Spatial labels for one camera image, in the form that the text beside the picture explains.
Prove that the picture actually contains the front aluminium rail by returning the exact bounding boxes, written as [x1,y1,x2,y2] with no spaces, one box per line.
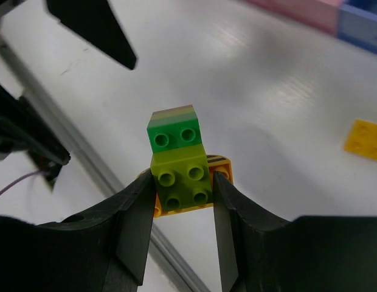
[0,33,209,291]

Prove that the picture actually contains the dark blue container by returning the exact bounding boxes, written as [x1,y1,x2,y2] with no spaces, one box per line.
[337,0,377,57]

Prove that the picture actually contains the small pink container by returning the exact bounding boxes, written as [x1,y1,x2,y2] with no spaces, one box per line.
[247,0,343,35]

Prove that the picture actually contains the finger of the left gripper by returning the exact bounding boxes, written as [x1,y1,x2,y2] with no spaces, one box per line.
[46,0,137,70]

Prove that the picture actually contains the lime lego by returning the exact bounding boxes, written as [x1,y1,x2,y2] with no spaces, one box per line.
[150,144,213,212]

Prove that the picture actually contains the green lego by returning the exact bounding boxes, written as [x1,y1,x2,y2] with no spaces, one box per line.
[147,105,202,153]

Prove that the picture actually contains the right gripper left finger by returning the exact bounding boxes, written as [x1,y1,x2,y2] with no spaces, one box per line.
[0,171,156,291]

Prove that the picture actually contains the yellow square lego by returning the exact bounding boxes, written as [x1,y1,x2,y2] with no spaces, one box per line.
[343,119,377,161]

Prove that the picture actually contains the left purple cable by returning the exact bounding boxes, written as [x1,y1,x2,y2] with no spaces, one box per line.
[0,170,49,201]

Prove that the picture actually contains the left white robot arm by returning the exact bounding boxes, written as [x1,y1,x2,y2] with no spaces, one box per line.
[0,1,137,188]

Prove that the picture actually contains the orange lego plate stack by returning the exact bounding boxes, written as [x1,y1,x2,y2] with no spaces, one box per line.
[154,155,233,218]

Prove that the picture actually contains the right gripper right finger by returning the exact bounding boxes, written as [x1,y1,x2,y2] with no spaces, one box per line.
[213,172,377,291]

